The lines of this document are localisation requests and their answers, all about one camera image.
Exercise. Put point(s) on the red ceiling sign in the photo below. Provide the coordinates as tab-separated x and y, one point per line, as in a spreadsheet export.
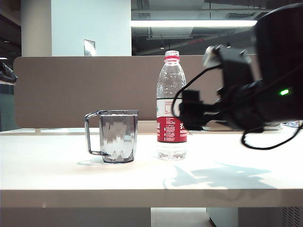
196	41

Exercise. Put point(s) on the brown fabric desk partition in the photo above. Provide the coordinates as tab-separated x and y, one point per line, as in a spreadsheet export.
71	89

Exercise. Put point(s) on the long white ceiling light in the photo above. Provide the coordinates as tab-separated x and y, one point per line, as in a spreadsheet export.
189	23

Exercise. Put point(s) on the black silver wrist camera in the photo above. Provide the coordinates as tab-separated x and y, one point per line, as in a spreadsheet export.
236	71

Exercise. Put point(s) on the black shiny bag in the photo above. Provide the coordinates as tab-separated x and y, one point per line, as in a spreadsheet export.
7	72

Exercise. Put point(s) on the ceiling air vent grille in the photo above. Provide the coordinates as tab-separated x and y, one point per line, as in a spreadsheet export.
240	16

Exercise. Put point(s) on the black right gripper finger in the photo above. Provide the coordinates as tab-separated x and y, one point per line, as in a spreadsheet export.
191	111

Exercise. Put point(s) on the transparent grey plastic mug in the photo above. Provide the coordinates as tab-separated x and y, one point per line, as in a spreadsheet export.
118	142

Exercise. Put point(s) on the black ceiling spotlight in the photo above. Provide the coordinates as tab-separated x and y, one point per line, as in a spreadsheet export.
228	45

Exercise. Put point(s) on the framed wall sign plaque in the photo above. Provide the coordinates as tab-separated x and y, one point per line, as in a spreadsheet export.
89	48

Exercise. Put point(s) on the clear water bottle red label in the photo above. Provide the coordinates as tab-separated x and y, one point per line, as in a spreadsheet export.
169	132

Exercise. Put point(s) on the beige partition bracket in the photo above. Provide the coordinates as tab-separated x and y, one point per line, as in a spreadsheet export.
38	130

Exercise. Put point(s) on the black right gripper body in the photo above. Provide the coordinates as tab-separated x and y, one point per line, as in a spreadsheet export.
234	111

